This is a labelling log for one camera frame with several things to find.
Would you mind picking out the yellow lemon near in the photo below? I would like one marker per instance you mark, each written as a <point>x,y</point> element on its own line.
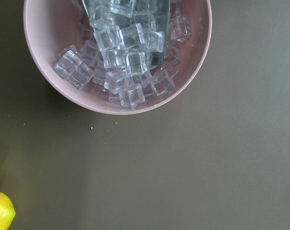
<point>7,211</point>

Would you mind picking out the clear ice cube pile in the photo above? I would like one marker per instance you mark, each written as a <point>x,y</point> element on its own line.
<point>134,82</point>

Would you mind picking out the pink bowl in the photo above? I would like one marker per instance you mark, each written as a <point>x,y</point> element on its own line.
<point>51,25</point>

